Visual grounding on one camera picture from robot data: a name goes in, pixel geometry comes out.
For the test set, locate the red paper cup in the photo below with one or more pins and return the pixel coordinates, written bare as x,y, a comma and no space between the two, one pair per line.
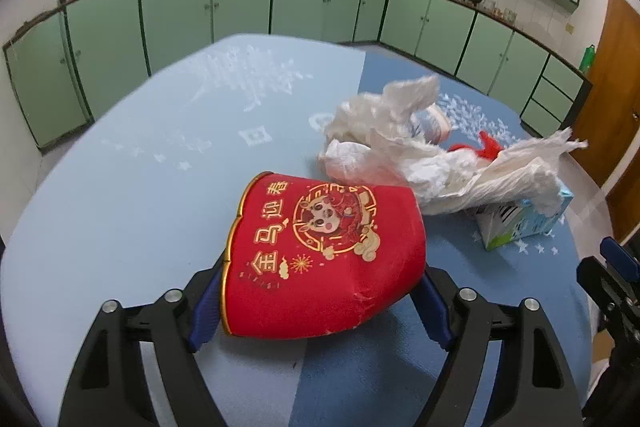
307,258

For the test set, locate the wooden door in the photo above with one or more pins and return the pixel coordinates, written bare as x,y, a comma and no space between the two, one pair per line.
609,119

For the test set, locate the green bottle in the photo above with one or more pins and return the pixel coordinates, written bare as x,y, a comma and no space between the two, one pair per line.
587,59

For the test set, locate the red plastic bag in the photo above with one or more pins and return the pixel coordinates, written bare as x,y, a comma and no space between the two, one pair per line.
489,148

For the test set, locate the blue milk carton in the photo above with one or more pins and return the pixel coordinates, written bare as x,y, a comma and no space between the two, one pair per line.
508,222

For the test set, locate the light blue mat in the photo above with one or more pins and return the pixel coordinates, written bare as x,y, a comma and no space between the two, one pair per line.
146,196

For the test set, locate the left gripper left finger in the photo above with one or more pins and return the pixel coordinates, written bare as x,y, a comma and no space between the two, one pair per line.
107,385

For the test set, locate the green lower kitchen cabinets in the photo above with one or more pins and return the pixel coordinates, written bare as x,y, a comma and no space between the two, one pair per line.
69,66

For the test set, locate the white crumpled tissue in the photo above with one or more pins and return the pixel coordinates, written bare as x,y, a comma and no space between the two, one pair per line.
377,139

